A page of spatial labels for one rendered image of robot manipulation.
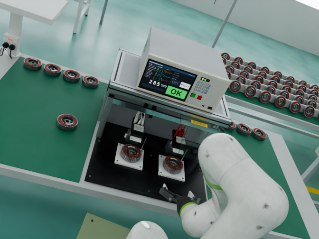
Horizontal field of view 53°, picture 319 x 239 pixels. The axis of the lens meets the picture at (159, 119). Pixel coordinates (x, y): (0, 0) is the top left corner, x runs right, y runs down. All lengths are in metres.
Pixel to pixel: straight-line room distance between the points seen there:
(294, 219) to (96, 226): 1.19
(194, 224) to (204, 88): 0.71
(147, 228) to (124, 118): 0.95
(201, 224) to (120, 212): 1.32
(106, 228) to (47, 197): 1.16
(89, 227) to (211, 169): 0.63
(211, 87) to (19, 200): 1.51
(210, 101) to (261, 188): 0.95
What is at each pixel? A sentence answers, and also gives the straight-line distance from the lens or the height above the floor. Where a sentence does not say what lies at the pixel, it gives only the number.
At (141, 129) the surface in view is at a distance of 1.70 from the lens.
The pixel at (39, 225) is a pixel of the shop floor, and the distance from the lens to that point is 2.32.
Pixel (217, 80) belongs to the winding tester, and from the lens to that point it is 1.62.
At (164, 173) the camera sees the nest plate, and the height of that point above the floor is 0.78.
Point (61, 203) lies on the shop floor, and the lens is 2.43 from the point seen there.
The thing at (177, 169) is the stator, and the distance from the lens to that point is 1.73.
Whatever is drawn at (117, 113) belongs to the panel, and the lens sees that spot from 1.88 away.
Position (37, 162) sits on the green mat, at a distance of 1.63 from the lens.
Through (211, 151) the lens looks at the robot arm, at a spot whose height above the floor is 1.47.
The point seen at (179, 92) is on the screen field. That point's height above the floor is 1.17.
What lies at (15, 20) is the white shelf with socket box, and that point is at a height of 1.01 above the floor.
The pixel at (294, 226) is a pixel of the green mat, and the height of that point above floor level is 0.75.
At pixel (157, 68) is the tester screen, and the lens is 1.57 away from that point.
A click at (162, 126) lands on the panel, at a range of 1.91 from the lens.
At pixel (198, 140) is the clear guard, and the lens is 1.56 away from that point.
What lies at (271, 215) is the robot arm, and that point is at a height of 1.46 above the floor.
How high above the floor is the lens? 1.94
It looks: 34 degrees down
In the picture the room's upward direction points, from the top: 24 degrees clockwise
